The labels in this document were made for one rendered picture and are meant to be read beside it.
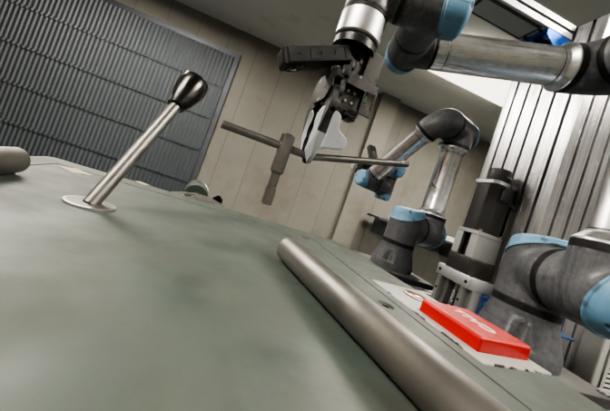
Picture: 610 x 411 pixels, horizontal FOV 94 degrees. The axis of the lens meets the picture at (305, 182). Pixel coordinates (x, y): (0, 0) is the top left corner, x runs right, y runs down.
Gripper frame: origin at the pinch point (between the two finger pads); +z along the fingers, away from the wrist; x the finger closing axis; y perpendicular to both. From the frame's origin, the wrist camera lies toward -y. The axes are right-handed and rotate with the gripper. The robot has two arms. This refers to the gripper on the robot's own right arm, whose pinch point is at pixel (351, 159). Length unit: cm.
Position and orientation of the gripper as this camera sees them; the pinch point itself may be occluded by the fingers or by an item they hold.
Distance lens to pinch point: 163.6
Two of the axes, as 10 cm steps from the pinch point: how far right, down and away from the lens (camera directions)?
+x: 8.3, 1.6, 5.4
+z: -5.2, -1.6, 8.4
